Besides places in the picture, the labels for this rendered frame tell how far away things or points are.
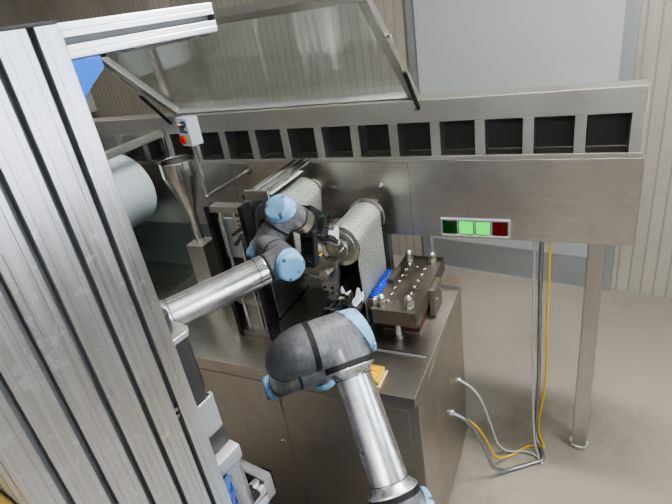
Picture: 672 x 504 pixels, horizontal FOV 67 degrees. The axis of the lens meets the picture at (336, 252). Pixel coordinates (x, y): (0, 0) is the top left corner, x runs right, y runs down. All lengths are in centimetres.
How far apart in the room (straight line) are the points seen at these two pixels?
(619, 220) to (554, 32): 170
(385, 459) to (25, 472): 70
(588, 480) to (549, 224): 122
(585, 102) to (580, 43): 159
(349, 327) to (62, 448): 63
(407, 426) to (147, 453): 105
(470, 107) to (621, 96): 43
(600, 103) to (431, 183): 59
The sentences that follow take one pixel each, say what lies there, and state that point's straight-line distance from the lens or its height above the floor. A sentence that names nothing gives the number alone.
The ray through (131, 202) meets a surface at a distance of 230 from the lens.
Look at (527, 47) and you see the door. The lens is 339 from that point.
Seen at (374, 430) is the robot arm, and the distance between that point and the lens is 116.
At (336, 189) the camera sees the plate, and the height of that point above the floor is 133.
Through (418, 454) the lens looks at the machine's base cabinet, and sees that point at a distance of 182.
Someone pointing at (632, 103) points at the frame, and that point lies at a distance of 176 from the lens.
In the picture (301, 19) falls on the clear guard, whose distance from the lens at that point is 159.
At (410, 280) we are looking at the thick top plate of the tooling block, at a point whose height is 103.
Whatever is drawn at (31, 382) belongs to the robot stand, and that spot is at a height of 166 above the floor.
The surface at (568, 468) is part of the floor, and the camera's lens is 265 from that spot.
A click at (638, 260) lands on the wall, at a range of 375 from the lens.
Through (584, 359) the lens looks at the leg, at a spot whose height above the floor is 52.
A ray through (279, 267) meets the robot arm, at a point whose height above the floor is 146.
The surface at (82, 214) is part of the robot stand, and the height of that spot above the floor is 182.
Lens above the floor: 200
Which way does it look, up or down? 26 degrees down
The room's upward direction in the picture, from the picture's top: 10 degrees counter-clockwise
